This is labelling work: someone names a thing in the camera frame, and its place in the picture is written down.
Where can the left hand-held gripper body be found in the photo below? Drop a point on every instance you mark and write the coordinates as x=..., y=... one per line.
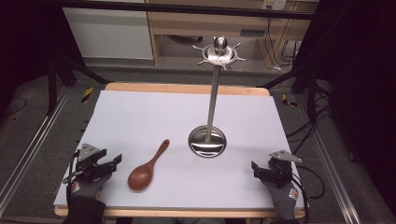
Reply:
x=88, y=166

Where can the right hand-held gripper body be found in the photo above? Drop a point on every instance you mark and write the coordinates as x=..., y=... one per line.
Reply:
x=281, y=169

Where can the person's left hand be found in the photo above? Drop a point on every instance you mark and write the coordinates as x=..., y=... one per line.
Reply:
x=85, y=188

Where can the brown wooden spoon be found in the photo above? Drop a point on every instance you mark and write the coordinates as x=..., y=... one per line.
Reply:
x=146, y=172

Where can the yellow black striped marker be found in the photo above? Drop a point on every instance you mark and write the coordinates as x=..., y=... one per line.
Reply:
x=288, y=101
x=87, y=94

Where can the white table board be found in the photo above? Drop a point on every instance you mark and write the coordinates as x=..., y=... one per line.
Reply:
x=174, y=124

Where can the steel utensil hanging stand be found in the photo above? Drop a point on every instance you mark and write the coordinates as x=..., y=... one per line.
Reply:
x=212, y=102

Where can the black metal stand leg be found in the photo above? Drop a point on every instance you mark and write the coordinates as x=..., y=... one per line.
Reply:
x=299, y=81
x=62, y=77

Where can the wooden table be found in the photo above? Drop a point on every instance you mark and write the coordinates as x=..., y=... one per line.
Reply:
x=186, y=89

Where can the white cabinet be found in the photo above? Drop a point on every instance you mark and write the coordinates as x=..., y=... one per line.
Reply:
x=109, y=34

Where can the light wooden desk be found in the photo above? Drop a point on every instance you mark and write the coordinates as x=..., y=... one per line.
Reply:
x=224, y=25

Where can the metal floor rail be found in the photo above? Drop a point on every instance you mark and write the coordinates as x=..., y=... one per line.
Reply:
x=31, y=149
x=333, y=174

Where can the black metal frame bar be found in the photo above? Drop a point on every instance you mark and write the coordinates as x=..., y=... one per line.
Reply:
x=186, y=9

